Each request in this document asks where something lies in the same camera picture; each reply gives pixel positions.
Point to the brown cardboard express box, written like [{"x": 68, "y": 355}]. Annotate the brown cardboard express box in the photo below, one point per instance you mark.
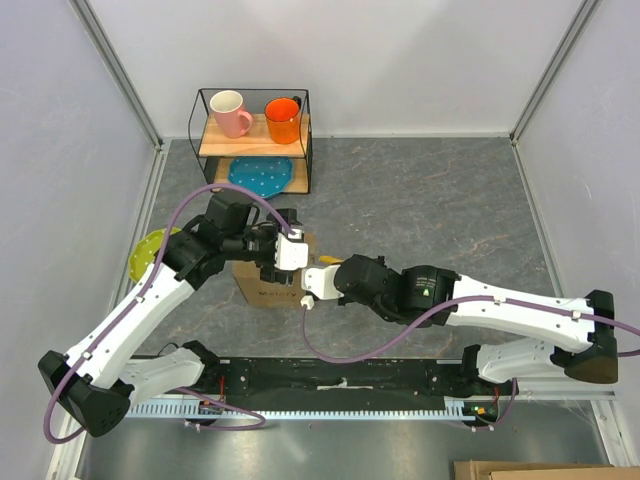
[{"x": 261, "y": 294}]

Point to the pink ceramic mug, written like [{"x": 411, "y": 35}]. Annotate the pink ceramic mug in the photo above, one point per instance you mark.
[{"x": 232, "y": 118}]

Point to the blue dotted plate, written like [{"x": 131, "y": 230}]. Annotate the blue dotted plate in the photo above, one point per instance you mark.
[{"x": 265, "y": 176}]

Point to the black wire wooden shelf rack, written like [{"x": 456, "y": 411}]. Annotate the black wire wooden shelf rack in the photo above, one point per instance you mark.
[{"x": 214, "y": 152}]

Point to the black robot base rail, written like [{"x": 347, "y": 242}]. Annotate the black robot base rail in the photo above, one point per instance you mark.
[{"x": 311, "y": 389}]

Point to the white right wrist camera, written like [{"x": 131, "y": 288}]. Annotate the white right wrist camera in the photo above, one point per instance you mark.
[{"x": 317, "y": 283}]

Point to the cardboard sheet in corner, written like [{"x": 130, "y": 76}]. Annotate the cardboard sheet in corner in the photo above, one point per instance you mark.
[{"x": 492, "y": 470}]

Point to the orange ceramic mug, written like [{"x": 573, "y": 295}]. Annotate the orange ceramic mug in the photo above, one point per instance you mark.
[{"x": 283, "y": 119}]

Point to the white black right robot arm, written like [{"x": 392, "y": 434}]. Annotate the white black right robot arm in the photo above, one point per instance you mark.
[{"x": 555, "y": 334}]

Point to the green dotted plate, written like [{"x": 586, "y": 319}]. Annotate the green dotted plate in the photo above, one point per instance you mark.
[{"x": 144, "y": 254}]

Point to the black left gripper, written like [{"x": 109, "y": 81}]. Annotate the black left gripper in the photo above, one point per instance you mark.
[{"x": 267, "y": 272}]

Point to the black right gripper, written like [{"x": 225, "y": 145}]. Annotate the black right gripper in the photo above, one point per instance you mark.
[{"x": 344, "y": 300}]

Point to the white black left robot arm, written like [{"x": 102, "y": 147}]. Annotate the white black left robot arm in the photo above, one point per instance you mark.
[{"x": 94, "y": 381}]

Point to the yellow utility knife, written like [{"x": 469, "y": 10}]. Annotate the yellow utility knife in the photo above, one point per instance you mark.
[{"x": 330, "y": 260}]

